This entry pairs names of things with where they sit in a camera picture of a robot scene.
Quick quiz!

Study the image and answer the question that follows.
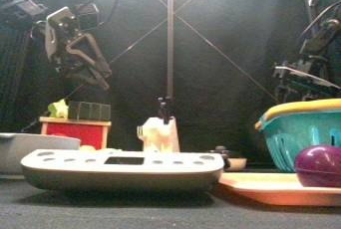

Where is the teal colander with yellow rim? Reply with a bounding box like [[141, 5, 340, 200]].
[[253, 98, 341, 173]]

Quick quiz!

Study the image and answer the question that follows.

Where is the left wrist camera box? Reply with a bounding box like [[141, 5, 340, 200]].
[[77, 3, 102, 31]]

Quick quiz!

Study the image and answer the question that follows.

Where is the purple toy ball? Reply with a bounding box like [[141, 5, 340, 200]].
[[293, 144, 341, 188]]

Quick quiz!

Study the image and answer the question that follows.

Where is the small black white device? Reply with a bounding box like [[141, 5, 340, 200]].
[[142, 116, 181, 153]]

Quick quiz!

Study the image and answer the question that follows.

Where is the pink plastic tray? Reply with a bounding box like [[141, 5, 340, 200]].
[[217, 171, 341, 207]]

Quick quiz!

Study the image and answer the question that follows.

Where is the light green toy leaf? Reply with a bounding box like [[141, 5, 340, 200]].
[[47, 99, 71, 119]]

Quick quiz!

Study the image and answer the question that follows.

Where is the dark green sushi roll block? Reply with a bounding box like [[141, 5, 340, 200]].
[[67, 101, 113, 121]]

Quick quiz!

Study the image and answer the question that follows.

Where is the black handled toy knife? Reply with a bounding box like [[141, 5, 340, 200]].
[[165, 96, 173, 121], [158, 97, 168, 124]]

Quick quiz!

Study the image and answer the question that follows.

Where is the grey metal frame pole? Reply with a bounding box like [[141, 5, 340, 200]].
[[168, 0, 176, 100]]

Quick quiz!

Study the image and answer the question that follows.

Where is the black camera cable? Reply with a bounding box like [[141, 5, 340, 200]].
[[82, 0, 121, 26]]

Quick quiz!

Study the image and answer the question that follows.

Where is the white kitchen scale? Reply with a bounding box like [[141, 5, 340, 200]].
[[21, 148, 227, 192]]

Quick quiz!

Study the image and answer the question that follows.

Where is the small black toy pan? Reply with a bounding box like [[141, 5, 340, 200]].
[[208, 145, 249, 171]]

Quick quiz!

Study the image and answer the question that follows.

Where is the cream toy fork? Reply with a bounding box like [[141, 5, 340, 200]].
[[137, 125, 150, 143]]

